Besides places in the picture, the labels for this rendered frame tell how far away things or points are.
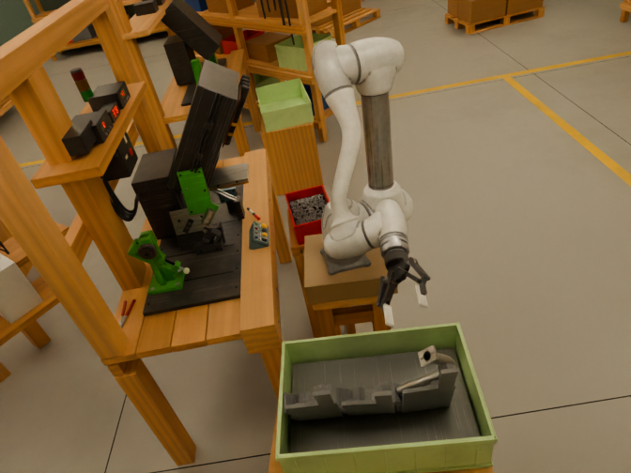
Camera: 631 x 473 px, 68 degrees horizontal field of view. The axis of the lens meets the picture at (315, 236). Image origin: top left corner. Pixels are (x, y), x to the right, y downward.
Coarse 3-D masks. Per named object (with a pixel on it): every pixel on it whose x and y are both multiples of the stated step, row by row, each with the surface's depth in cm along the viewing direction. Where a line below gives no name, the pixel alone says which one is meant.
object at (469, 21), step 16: (448, 0) 723; (464, 0) 673; (480, 0) 658; (496, 0) 664; (512, 0) 669; (528, 0) 674; (448, 16) 729; (464, 16) 684; (480, 16) 672; (496, 16) 678; (512, 16) 717
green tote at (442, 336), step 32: (288, 352) 166; (320, 352) 166; (352, 352) 166; (384, 352) 166; (288, 384) 160; (480, 416) 138; (288, 448) 146; (352, 448) 130; (384, 448) 129; (416, 448) 128; (448, 448) 129; (480, 448) 129
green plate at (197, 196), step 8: (200, 168) 209; (184, 176) 210; (192, 176) 210; (200, 176) 210; (184, 184) 211; (192, 184) 211; (200, 184) 212; (184, 192) 213; (192, 192) 213; (200, 192) 213; (208, 192) 214; (192, 200) 214; (200, 200) 214; (208, 200) 215; (192, 208) 216; (200, 208) 216
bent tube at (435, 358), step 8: (424, 352) 124; (432, 352) 122; (424, 360) 123; (432, 360) 121; (440, 360) 124; (448, 360) 126; (424, 376) 137; (432, 376) 135; (408, 384) 140; (416, 384) 138; (424, 384) 137; (400, 392) 142
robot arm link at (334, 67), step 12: (324, 48) 151; (336, 48) 152; (348, 48) 152; (312, 60) 156; (324, 60) 150; (336, 60) 150; (348, 60) 150; (324, 72) 150; (336, 72) 150; (348, 72) 151; (360, 72) 153; (324, 84) 151; (336, 84) 150; (348, 84) 151; (324, 96) 154
